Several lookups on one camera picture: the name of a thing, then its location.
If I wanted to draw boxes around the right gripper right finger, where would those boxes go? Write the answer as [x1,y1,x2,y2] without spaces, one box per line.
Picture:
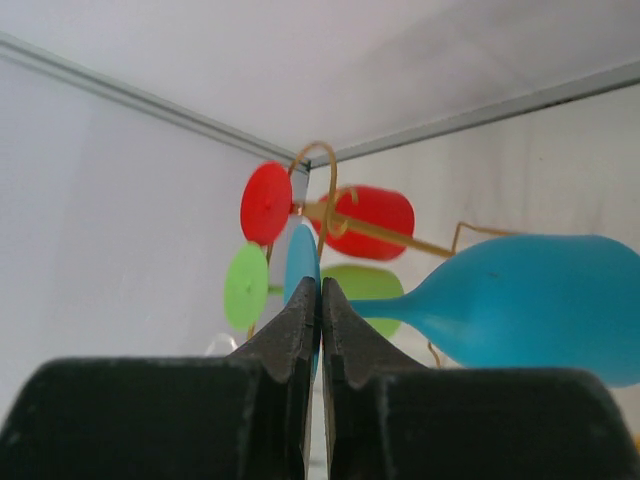
[322,278,639,479]

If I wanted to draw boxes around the gold wire glass rack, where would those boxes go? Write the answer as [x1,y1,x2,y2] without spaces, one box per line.
[224,162,524,366]

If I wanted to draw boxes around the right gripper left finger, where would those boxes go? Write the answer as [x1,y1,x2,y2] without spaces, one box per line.
[1,277,316,479]

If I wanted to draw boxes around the red plastic wine glass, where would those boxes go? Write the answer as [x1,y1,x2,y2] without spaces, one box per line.
[240,162,415,261]

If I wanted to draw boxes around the green plastic wine glass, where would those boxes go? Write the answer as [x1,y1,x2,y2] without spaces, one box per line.
[223,243,404,332]

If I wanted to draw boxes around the rear clear wine glass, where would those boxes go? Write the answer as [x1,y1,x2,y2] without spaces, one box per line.
[204,333,238,357]

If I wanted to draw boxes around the cyan plastic wine glass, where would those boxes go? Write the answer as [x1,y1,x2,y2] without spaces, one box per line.
[282,223,640,390]

